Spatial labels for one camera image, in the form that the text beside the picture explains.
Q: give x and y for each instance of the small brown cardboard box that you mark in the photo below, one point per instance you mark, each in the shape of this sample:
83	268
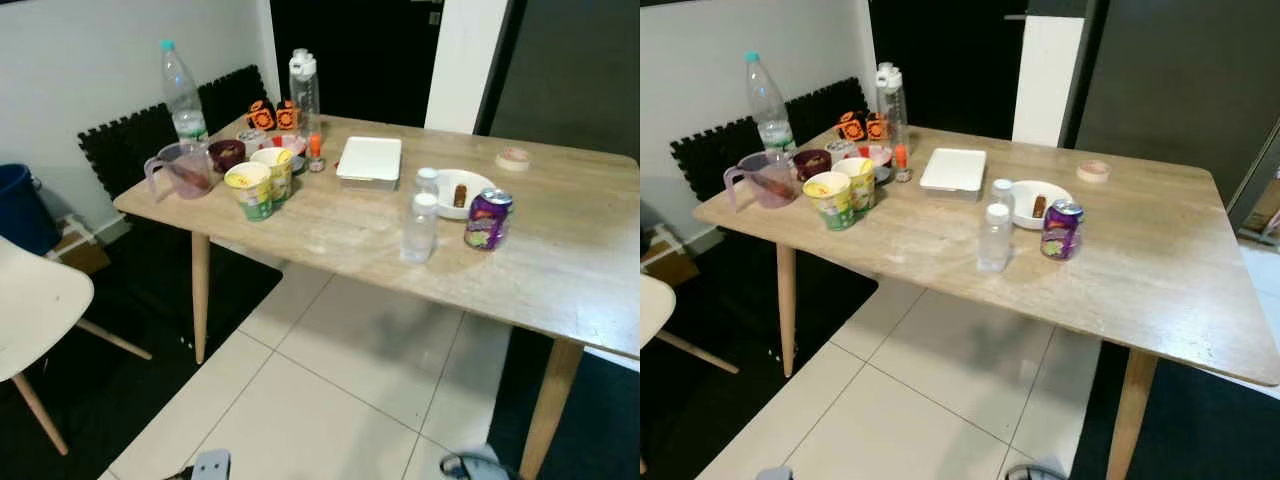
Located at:
668	262
82	250

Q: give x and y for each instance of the white chair wooden legs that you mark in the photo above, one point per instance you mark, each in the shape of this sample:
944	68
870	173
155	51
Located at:
30	300
652	305

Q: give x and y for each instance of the light wooden dining table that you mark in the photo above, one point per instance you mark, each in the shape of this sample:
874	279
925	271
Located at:
560	230
1150	250

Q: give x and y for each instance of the purple transparent measuring jug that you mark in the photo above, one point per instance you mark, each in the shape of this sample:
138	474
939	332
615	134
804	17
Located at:
770	182
187	172

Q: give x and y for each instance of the purple drink can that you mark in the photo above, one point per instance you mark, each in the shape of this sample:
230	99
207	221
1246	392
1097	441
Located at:
488	222
1062	232

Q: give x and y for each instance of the white round bowl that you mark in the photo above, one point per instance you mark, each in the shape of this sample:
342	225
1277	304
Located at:
1022	205
482	184

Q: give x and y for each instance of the tall clear bottle teal cap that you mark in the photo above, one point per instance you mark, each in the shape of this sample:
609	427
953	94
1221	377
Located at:
768	110
183	100

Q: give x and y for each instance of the brown snack bar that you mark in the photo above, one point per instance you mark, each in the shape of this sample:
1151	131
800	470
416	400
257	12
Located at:
460	195
1039	206

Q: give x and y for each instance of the dark maroon bowl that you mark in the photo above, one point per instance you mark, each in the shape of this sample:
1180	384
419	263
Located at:
811	164
227	155

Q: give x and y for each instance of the green yellow noodle cup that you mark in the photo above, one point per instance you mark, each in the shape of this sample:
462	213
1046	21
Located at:
280	175
830	205
862	185
250	195

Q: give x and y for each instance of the small glass jar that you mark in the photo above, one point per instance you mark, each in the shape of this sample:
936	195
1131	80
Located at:
250	140
838	150

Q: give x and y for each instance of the small clear bottle white cap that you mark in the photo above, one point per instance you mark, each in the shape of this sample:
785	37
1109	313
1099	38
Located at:
419	230
1003	193
995	240
427	182

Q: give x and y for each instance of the orange black box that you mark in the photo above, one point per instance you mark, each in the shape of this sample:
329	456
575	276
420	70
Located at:
261	116
287	116
877	127
852	127

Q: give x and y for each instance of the white rectangular lidded container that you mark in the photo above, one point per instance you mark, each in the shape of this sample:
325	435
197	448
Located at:
370	160
953	170

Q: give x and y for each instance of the clear tumbler white lid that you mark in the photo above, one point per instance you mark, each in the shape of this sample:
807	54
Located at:
892	105
305	95

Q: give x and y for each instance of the blue bucket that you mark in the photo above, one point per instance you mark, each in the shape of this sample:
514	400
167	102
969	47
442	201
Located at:
22	210

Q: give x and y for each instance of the black foam wall mat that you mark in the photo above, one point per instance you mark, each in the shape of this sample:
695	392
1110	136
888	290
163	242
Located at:
120	145
710	150

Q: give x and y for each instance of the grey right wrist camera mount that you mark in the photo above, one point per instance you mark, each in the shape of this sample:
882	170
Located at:
1045	473
490	462

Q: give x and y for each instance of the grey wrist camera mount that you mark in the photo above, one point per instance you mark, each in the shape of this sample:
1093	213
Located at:
210	466
1045	473
490	462
775	473

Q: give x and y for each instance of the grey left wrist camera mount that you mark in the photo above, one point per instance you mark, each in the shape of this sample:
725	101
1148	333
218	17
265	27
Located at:
775	473
210	466

